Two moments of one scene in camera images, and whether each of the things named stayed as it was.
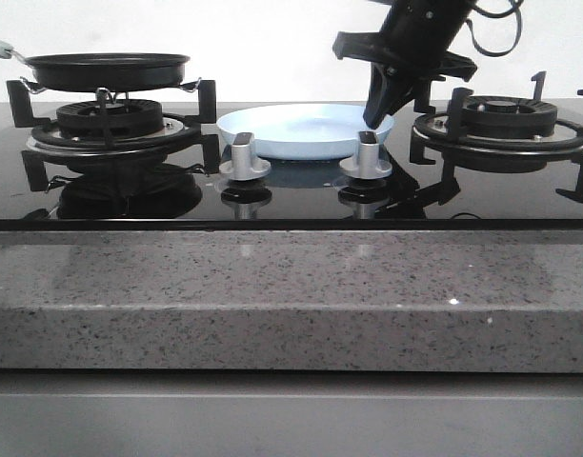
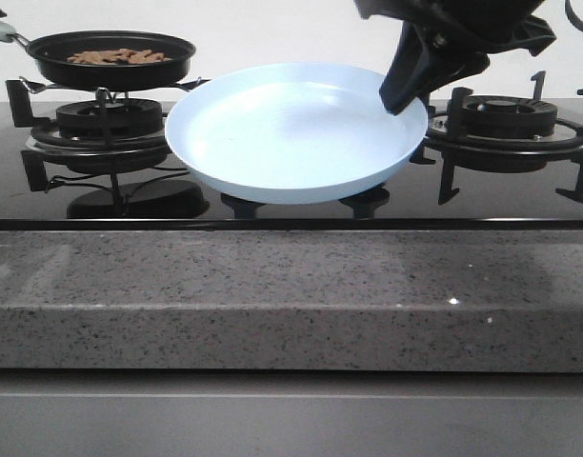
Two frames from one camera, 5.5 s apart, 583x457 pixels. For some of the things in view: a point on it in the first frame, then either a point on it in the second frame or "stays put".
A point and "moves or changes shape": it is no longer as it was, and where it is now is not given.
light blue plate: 299,130 moves or changes shape
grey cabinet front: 40,412 stays put
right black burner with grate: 509,134 stays put
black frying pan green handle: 97,71 moves or changes shape
